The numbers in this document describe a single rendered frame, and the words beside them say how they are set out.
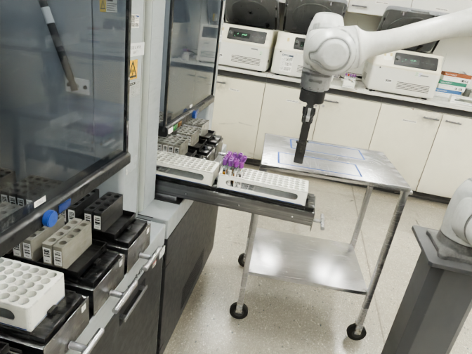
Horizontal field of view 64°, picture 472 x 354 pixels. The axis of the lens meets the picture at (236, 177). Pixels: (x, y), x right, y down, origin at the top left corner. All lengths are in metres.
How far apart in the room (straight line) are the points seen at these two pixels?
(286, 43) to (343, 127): 0.89
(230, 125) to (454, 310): 2.62
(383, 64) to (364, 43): 2.53
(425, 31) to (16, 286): 1.08
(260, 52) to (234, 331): 2.40
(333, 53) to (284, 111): 2.62
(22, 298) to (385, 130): 3.26
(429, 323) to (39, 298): 1.30
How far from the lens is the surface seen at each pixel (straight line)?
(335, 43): 0.94
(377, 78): 3.54
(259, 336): 1.92
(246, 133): 3.65
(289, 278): 1.82
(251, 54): 3.52
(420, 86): 3.61
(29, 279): 0.80
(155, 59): 1.13
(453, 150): 3.82
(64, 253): 0.86
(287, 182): 1.28
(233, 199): 1.25
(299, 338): 1.97
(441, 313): 1.60
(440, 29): 1.19
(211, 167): 1.29
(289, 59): 3.49
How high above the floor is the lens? 1.35
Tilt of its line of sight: 23 degrees down
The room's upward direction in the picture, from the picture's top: 8 degrees clockwise
